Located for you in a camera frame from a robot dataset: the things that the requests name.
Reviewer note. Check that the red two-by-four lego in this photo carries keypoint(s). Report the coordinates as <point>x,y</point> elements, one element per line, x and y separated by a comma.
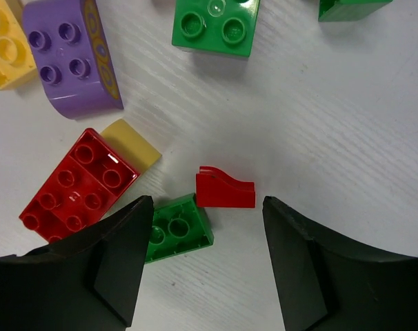
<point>81,189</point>

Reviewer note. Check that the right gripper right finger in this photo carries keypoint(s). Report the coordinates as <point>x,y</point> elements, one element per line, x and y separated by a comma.
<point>328,281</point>

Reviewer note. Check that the green square lego on purple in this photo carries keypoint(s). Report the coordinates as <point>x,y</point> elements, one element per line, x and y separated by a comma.
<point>221,26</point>

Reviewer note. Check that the yellow flat long lego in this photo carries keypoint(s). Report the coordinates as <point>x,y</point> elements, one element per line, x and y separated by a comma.
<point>17,65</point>

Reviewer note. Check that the small red curved lego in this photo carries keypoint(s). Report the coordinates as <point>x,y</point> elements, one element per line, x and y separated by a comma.
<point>217,189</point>

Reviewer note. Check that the purple flat lego plate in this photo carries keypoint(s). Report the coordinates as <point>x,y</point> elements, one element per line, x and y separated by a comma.
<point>72,56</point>

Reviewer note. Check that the green lego by slope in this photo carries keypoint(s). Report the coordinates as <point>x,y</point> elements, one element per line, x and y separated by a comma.
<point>348,10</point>

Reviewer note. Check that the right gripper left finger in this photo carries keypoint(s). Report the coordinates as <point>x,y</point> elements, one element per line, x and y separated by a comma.
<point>87,281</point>

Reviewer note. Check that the green two-by-four lego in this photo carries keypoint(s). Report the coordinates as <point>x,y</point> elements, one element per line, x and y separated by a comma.
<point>179,226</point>

